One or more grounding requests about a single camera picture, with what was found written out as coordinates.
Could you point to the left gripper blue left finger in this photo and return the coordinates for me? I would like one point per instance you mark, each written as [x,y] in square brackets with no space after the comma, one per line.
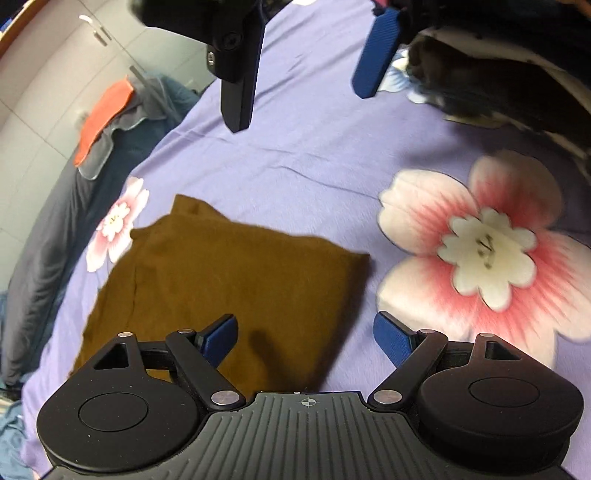
[197,356]

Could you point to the purple floral bed sheet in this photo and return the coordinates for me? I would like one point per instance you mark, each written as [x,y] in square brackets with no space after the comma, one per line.
[374,176]

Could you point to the teal blue blanket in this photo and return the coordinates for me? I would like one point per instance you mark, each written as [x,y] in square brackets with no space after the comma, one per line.
[13,436]

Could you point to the brown knit sweater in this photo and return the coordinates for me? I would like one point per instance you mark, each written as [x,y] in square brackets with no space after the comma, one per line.
[295,297]

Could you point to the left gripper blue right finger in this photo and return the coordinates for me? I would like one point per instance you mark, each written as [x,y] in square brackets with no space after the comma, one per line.
[413,353]

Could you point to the black and white garment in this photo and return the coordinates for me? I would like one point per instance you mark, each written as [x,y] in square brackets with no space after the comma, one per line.
[489,83]

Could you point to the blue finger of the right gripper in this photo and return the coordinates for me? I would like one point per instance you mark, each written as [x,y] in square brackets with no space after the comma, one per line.
[378,52]
[233,58]

